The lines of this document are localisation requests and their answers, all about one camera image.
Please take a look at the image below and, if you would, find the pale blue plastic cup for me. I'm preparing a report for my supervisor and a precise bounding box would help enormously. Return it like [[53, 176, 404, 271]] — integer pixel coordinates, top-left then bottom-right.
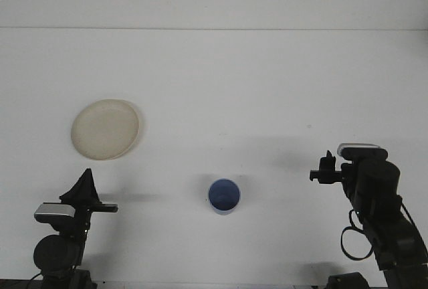
[[207, 177, 241, 216]]

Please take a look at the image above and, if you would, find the pale cream round plate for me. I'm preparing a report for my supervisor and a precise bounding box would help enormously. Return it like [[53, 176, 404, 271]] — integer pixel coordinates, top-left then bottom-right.
[[70, 98, 145, 162]]

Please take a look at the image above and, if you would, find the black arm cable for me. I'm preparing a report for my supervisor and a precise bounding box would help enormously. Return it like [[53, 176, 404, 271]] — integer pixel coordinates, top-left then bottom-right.
[[27, 272, 43, 289], [340, 201, 422, 262]]

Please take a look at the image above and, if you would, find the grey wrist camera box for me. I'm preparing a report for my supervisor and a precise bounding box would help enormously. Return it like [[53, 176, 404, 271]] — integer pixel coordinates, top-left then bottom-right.
[[33, 203, 76, 223], [336, 143, 389, 161]]

